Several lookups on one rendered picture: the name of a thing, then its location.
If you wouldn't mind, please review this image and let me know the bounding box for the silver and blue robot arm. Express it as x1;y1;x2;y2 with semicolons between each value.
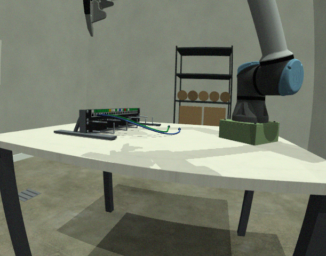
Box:
232;0;304;123

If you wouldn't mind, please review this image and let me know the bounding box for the dark grey port rack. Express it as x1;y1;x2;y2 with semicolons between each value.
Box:
54;108;161;140

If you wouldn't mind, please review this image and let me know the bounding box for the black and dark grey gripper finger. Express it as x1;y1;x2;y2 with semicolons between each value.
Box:
83;0;107;36
96;0;114;10

